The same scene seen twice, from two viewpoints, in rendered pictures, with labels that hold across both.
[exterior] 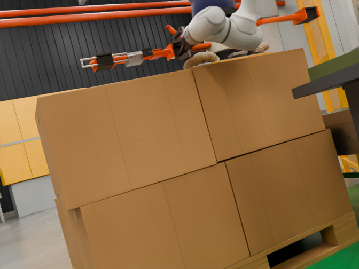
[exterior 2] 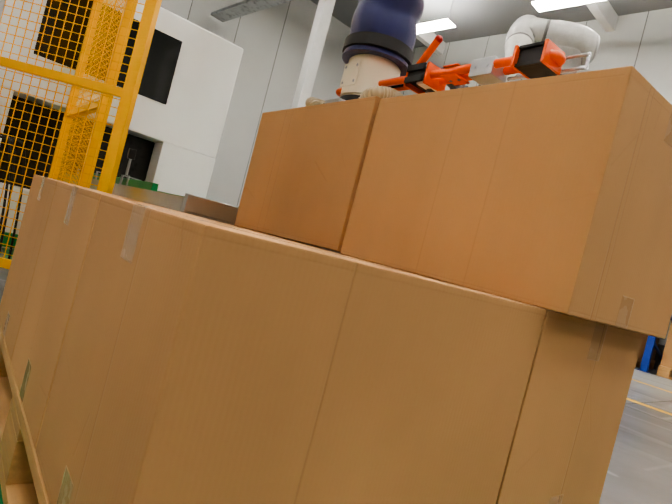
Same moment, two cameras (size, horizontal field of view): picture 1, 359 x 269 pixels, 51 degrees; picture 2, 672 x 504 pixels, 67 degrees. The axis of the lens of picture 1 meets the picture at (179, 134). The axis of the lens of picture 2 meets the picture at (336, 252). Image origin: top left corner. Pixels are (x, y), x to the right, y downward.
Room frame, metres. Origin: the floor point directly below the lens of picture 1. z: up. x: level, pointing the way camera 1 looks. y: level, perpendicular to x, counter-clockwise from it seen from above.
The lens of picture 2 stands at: (2.19, 1.27, 0.55)
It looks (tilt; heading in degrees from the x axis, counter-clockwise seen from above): 0 degrees down; 256
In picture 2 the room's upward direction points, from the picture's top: 15 degrees clockwise
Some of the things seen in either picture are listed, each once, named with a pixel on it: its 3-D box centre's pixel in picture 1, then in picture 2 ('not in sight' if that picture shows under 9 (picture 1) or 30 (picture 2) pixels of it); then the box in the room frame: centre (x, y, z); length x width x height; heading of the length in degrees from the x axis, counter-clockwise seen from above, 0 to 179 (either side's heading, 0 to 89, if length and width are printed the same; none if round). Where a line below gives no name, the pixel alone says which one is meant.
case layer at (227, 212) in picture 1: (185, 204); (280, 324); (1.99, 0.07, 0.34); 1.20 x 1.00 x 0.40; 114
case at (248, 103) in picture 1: (239, 108); (345, 189); (1.83, -0.31, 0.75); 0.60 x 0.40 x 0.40; 114
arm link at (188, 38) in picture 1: (195, 33); not in sight; (1.52, -0.17, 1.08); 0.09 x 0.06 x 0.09; 114
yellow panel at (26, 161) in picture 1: (49, 151); not in sight; (8.73, 3.01, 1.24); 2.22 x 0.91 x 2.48; 119
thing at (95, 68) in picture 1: (102, 62); (537, 59); (1.60, 0.23, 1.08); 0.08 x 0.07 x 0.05; 113
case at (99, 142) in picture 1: (122, 139); (508, 206); (1.58, 0.24, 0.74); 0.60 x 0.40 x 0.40; 113
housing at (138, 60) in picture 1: (133, 58); (488, 71); (1.65, 0.11, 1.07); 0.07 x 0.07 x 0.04; 23
